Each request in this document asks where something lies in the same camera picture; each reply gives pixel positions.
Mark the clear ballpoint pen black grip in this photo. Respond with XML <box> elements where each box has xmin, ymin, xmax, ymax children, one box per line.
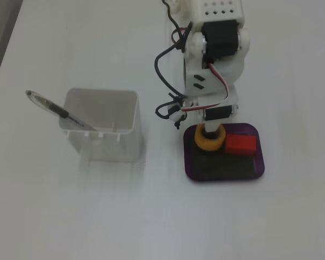
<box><xmin>25</xmin><ymin>89</ymin><xmax>100</xmax><ymax>132</ymax></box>

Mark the red white black servo cable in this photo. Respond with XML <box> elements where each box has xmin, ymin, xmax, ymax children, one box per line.
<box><xmin>182</xmin><ymin>63</ymin><xmax>231</xmax><ymax>112</ymax></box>

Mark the yellow tape roll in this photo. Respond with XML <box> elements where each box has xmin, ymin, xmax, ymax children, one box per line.
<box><xmin>194</xmin><ymin>123</ymin><xmax>227</xmax><ymax>152</ymax></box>

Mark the white square plastic container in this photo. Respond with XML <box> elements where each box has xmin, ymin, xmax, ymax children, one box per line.
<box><xmin>58</xmin><ymin>87</ymin><xmax>140</xmax><ymax>163</ymax></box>

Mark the red rectangular block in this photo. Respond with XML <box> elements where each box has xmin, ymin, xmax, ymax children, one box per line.
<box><xmin>224</xmin><ymin>134</ymin><xmax>258</xmax><ymax>157</ymax></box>

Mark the purple plastic tray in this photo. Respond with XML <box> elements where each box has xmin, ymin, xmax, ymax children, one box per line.
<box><xmin>183</xmin><ymin>122</ymin><xmax>266</xmax><ymax>185</ymax></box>

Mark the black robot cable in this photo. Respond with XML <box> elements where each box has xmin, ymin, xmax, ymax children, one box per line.
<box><xmin>154</xmin><ymin>0</ymin><xmax>193</xmax><ymax>131</ymax></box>

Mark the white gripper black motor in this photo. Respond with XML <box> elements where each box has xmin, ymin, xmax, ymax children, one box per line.
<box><xmin>183</xmin><ymin>81</ymin><xmax>239</xmax><ymax>134</ymax></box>

